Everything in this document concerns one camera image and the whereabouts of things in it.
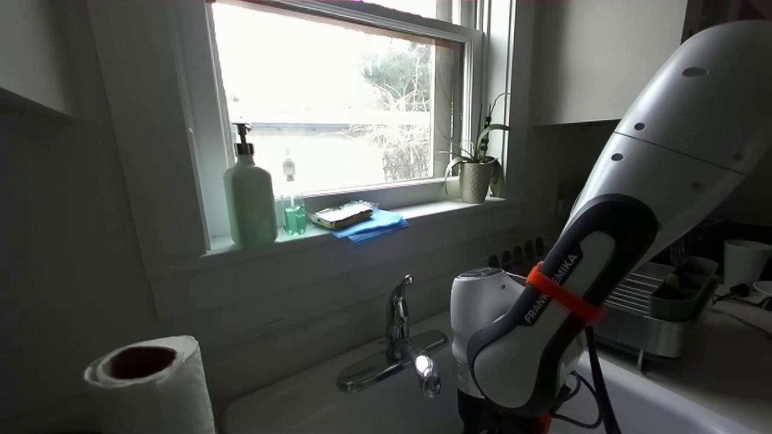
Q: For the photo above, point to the small green liquid bottle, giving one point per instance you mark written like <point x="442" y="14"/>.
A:
<point x="293" y="219"/>

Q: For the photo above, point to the pale green soap dispenser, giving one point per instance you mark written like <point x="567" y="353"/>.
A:
<point x="251" y="207"/>

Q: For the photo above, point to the dark grey utensil caddy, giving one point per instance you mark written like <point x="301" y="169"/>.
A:
<point x="682" y="294"/>

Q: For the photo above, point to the blue folded cloth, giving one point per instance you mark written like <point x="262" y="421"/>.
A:
<point x="375" y="227"/>

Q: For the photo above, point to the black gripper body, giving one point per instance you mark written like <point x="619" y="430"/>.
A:
<point x="498" y="419"/>

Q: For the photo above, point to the white framed window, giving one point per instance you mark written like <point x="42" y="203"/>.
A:
<point x="321" y="98"/>

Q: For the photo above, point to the orchid in white pot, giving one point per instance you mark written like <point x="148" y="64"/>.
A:
<point x="473" y="183"/>

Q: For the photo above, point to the dark dish sponge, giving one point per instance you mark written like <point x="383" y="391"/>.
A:
<point x="340" y="215"/>

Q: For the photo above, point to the white wall outlet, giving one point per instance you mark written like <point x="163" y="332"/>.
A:
<point x="565" y="203"/>

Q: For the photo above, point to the white paper towel roll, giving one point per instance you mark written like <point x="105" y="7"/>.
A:
<point x="152" y="395"/>

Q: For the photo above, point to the stainless dish drying rack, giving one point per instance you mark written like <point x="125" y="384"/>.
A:
<point x="641" y="335"/>

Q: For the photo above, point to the large white wall cabinet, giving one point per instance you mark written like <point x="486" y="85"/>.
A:
<point x="603" y="56"/>

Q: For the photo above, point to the chrome faucet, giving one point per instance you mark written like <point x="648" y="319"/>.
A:
<point x="393" y="322"/>

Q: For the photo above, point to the white kitchen sink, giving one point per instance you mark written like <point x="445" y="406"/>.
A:
<point x="321" y="410"/>

